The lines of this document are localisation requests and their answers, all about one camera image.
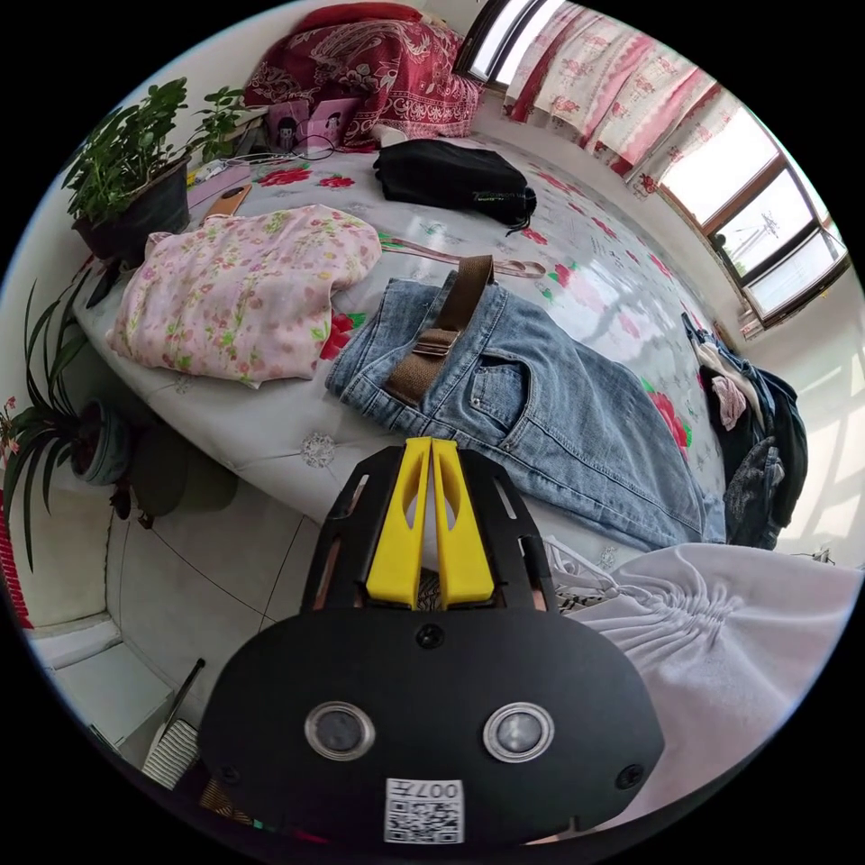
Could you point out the orange phone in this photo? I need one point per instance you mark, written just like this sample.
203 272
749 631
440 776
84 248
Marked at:
228 200

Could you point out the window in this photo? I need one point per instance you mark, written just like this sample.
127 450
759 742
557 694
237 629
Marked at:
770 216

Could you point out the floral curtain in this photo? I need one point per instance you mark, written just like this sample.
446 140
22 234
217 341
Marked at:
601 74

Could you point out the pink box with cartoon print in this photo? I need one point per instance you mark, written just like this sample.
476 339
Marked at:
311 124

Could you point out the long-leaved plant in grey pot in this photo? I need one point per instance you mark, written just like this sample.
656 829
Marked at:
61 426

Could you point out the pile of clothes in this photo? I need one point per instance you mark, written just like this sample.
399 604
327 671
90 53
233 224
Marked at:
757 439

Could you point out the leafy plant in black pot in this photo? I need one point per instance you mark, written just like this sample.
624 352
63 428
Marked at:
132 169

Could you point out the blue jeans with brown belt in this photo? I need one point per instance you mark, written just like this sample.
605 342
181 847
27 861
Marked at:
540 405

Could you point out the bed with floral sheet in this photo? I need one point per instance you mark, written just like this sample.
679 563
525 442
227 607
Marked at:
595 257

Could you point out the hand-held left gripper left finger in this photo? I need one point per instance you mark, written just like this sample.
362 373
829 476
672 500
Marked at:
395 540

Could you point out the pink book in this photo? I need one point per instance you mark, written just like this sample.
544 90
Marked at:
217 185

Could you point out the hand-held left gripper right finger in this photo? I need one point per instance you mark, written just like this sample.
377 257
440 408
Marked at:
461 547

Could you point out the pink floral garment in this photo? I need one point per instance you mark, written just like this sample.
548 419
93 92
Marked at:
243 297

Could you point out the black garment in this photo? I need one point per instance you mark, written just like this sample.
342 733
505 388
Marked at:
446 177

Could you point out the red patterned blanket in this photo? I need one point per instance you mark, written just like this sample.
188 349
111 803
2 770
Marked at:
385 74

